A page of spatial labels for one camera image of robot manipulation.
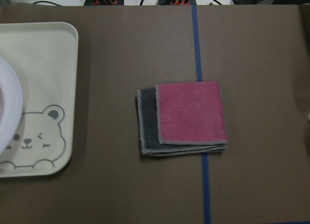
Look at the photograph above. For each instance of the white round plate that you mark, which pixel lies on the white round plate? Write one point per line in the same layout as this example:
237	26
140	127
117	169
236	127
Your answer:
11	103

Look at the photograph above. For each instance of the cream bear serving tray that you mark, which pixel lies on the cream bear serving tray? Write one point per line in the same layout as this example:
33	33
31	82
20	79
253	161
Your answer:
44	56

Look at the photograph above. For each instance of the grey folded cloth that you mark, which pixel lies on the grey folded cloth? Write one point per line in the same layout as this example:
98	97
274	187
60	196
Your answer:
148	131

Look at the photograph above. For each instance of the pink folded cloth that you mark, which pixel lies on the pink folded cloth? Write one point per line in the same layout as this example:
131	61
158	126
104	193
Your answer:
190	113

